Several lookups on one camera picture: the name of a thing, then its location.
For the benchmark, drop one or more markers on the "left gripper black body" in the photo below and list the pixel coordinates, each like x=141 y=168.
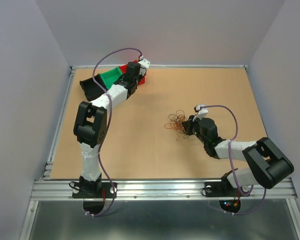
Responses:
x=137 y=79

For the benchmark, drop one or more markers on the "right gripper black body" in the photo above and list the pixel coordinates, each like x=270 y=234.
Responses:
x=193 y=127

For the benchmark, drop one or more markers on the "red plastic bin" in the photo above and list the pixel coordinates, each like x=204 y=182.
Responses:
x=134 y=69

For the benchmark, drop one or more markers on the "green plastic bin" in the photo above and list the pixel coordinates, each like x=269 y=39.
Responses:
x=110 y=77

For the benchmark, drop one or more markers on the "black plastic bin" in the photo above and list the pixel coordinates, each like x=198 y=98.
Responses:
x=92 y=90

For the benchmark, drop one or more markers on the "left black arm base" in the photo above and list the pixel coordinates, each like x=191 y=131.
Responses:
x=96 y=191

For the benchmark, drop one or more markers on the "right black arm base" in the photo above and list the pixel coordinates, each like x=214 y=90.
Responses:
x=218 y=189

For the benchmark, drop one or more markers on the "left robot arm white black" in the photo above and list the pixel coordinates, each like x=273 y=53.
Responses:
x=90 y=127

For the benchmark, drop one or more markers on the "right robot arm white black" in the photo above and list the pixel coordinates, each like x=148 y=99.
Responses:
x=267 y=165

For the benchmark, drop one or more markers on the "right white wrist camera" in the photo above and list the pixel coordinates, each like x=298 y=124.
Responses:
x=200 y=112

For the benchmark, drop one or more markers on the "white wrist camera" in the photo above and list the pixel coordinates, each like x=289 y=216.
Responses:
x=144 y=63
x=200 y=112

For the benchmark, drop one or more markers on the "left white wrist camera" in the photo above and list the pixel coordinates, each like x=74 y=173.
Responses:
x=144 y=63

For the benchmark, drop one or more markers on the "aluminium front rail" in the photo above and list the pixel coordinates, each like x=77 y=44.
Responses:
x=153 y=190

